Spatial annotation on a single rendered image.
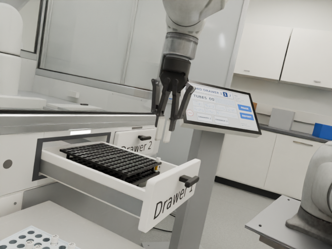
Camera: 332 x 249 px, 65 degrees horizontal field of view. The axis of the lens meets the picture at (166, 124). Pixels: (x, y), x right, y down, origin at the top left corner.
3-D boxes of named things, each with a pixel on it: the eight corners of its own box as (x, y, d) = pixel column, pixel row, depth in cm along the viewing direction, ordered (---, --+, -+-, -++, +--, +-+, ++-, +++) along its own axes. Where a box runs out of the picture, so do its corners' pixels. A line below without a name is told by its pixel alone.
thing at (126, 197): (187, 189, 77) (191, 169, 76) (142, 221, 54) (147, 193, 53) (86, 152, 94) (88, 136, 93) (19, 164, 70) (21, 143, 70)
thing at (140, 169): (161, 164, 76) (161, 162, 76) (127, 177, 60) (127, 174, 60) (155, 162, 77) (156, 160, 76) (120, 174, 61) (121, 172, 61)
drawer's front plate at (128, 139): (152, 152, 119) (157, 129, 118) (114, 162, 93) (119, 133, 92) (149, 151, 120) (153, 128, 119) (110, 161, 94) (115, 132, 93)
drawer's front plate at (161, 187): (193, 194, 78) (201, 159, 76) (144, 234, 52) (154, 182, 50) (188, 192, 78) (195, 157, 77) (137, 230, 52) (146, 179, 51)
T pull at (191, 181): (198, 181, 66) (200, 176, 65) (188, 188, 59) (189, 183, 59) (186, 177, 67) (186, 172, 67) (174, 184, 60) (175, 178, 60)
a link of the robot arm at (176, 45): (174, 40, 77) (170, 60, 78) (160, 31, 69) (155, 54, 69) (202, 43, 73) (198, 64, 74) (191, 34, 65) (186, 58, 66)
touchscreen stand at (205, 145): (233, 296, 153) (275, 128, 140) (163, 304, 137) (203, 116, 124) (196, 244, 199) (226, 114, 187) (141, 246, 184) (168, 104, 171)
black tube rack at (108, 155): (157, 183, 76) (161, 162, 76) (123, 200, 61) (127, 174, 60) (100, 161, 86) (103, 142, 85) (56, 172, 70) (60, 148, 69)
